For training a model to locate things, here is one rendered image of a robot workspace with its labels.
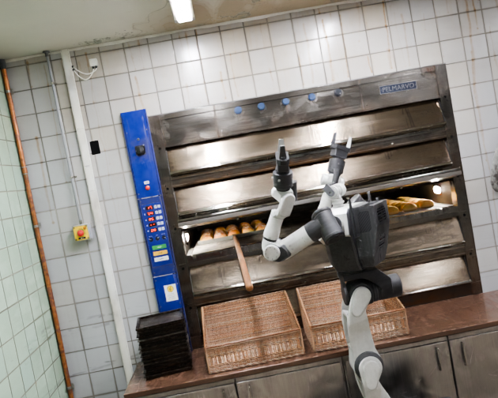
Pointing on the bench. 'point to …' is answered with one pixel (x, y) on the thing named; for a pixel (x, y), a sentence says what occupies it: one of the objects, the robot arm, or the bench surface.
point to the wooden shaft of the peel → (243, 265)
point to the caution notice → (171, 292)
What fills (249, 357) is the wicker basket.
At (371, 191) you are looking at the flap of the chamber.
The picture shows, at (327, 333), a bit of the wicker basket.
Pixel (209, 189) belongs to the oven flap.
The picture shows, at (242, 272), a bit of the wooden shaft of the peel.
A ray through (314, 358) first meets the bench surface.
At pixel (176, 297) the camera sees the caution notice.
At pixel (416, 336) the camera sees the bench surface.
